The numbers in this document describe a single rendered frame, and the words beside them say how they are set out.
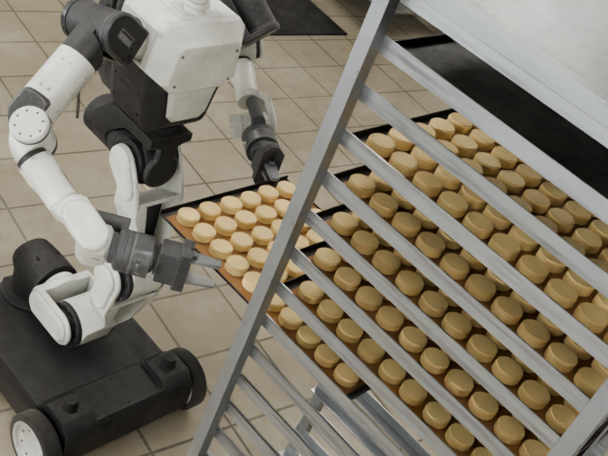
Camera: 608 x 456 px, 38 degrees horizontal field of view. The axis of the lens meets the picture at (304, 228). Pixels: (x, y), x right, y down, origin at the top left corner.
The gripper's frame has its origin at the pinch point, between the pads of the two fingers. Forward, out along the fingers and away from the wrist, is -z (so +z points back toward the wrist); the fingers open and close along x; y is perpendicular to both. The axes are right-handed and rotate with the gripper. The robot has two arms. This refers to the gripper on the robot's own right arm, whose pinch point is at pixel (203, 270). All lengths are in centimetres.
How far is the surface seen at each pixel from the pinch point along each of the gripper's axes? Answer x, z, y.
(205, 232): 0.6, 0.9, 12.1
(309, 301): 8.1, -20.4, -10.7
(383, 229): 35.2, -24.4, -20.0
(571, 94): 74, -35, -35
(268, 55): -103, -30, 332
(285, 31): -101, -39, 370
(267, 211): 0.6, -12.3, 26.3
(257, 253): 0.6, -10.9, 9.7
